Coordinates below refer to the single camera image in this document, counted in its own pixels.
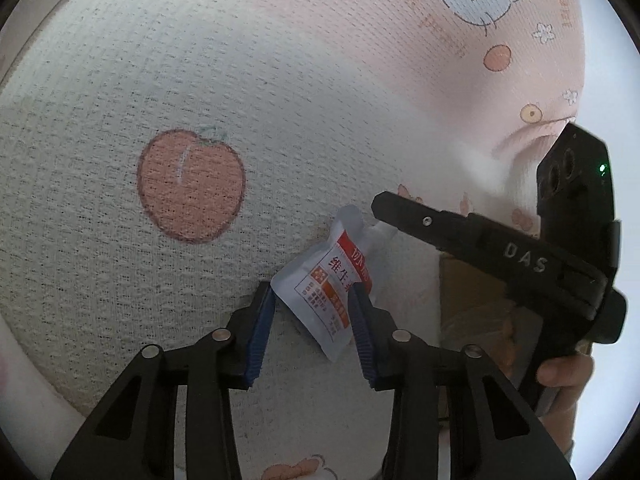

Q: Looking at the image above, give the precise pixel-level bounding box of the red white sauce sachet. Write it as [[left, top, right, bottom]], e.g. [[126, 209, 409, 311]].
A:
[[271, 205, 398, 362]]

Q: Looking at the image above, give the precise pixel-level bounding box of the pink Hello Kitty blanket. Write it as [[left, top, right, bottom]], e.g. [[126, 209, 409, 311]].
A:
[[1, 0, 585, 479]]

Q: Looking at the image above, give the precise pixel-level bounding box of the person's right hand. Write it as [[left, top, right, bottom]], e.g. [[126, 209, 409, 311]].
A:
[[499, 316, 597, 456]]

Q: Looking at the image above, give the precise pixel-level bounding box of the brown cardboard box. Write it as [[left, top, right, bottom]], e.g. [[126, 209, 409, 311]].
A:
[[439, 255, 542, 384]]

